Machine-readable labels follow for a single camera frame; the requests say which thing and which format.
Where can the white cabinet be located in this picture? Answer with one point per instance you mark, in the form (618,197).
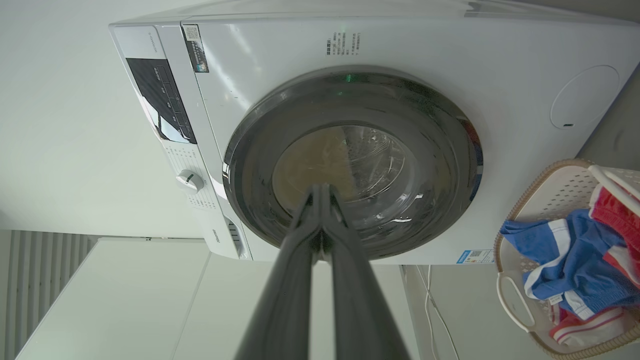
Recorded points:
(150,310)

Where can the silver control knob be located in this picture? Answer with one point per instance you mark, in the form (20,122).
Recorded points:
(190,181)

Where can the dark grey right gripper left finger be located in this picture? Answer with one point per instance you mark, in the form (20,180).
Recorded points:
(287,290)

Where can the blue energy label sticker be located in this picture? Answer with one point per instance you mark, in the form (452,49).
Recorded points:
(475,256)

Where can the white ribbed panel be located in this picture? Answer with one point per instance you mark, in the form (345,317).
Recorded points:
(45,280)

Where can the round white filter cover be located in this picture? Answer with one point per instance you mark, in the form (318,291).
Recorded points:
(585,97)

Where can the round black glass washer door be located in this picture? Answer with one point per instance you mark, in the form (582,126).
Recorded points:
(440,150)

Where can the blue white-striped garment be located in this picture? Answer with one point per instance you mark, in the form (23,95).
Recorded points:
(585,260)

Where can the black display panel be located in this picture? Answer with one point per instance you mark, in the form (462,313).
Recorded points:
(162,100)

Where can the red white-striped garment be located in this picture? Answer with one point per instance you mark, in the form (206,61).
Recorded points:
(617,215)

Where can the white woven-rim laundry basket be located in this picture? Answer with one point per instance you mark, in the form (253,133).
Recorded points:
(550,195)

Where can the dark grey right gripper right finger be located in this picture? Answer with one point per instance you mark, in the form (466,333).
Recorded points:
(365,300)

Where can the dark QR code sticker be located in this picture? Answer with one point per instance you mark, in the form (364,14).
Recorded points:
(196,49)

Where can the white front-load washing machine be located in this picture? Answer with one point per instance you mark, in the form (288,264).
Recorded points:
(280,50)

